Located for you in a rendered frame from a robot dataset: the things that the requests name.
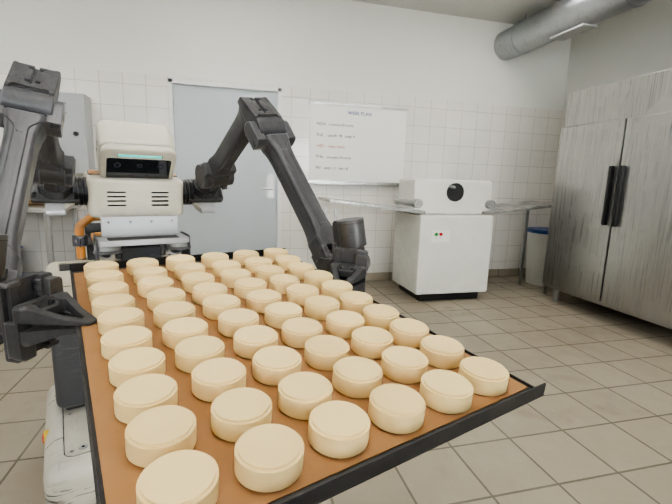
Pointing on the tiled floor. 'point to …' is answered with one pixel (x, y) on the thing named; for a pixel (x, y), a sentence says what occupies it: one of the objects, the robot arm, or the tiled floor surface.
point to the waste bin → (536, 250)
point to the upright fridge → (615, 199)
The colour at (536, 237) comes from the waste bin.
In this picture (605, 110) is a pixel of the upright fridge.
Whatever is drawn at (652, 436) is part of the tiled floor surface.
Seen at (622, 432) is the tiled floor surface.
